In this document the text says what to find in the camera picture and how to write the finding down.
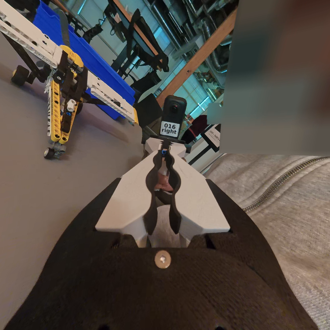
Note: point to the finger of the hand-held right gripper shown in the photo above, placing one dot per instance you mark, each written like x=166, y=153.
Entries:
x=178, y=150
x=153, y=148

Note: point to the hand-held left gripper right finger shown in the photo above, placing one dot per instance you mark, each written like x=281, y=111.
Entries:
x=201, y=206

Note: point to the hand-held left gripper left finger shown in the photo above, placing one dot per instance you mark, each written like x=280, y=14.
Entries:
x=126, y=203

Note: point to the white yellow lego plane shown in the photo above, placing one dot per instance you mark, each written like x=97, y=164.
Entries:
x=55, y=108

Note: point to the person's right hand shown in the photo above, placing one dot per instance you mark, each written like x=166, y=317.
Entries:
x=165, y=183

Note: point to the black framed marker sign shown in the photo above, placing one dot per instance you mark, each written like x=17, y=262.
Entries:
x=212, y=136

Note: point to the wooden ceiling beam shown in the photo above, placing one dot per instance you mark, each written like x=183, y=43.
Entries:
x=196, y=61

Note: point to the person's grey hoodie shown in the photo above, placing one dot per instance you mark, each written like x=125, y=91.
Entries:
x=283, y=219

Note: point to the blue plastic bin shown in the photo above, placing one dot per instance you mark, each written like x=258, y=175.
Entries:
x=98, y=64

